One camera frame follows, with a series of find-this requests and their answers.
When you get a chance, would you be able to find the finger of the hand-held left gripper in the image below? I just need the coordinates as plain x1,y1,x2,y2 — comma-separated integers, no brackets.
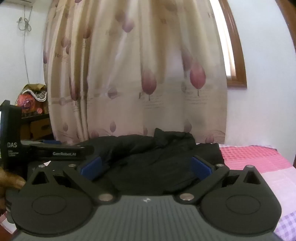
21,139,61,147
30,144,94,161

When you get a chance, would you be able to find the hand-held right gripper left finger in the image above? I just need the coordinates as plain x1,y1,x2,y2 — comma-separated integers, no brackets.
27,156,121,206

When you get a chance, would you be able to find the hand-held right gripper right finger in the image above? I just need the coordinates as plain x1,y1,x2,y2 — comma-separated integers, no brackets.
176,156,263,205

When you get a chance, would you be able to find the black jacket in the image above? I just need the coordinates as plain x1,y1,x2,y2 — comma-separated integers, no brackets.
76,128,225,195

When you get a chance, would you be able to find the person's left hand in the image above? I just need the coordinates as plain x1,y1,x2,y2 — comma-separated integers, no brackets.
0,168,26,210

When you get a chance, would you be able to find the brown cardboard box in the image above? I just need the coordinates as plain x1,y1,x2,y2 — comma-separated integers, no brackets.
30,119,52,140

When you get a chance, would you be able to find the dark shelf unit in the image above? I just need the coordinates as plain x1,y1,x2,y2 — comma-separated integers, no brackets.
20,112,55,142

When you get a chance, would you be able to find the colourful floral fabric bundle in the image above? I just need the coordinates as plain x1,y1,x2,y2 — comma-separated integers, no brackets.
15,83,49,114

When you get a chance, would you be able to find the pink purple checkered bedsheet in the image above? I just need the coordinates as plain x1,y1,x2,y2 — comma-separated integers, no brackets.
0,144,296,241

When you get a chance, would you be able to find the cream floral curtain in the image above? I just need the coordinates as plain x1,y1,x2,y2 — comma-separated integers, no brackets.
43,0,229,147

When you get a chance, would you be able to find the brown wooden panel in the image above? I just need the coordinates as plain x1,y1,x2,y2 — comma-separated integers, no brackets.
275,0,296,50

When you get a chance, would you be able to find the grey wall cable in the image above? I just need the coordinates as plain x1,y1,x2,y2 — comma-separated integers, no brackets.
17,4,32,84

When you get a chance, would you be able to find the brown wooden window frame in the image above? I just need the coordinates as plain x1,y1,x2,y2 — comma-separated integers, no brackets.
217,0,248,89

